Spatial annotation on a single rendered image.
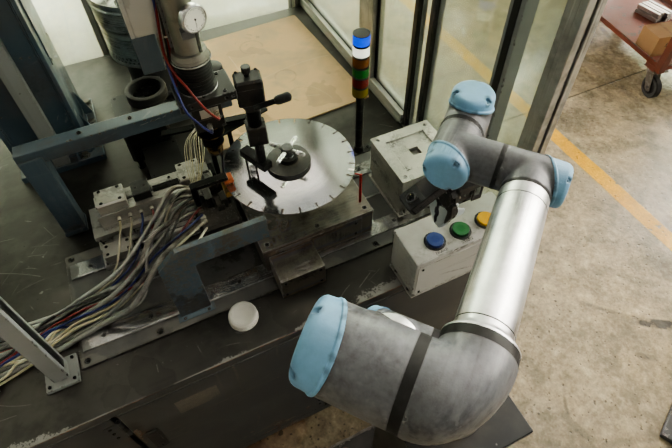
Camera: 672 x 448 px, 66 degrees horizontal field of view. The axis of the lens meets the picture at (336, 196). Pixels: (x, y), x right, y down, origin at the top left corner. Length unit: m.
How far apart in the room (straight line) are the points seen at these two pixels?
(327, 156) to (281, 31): 0.93
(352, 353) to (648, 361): 1.83
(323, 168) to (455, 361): 0.77
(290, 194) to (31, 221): 0.77
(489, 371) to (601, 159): 2.37
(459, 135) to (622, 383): 1.54
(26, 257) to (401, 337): 1.18
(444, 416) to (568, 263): 1.88
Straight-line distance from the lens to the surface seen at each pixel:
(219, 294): 1.31
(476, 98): 0.89
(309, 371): 0.60
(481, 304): 0.65
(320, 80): 1.86
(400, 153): 1.38
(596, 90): 3.34
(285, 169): 1.26
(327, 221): 1.28
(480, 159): 0.83
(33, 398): 1.36
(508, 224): 0.73
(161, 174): 1.51
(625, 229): 2.64
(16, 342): 1.18
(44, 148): 1.37
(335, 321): 0.59
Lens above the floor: 1.87
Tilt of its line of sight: 50 degrees down
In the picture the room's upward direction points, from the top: 1 degrees counter-clockwise
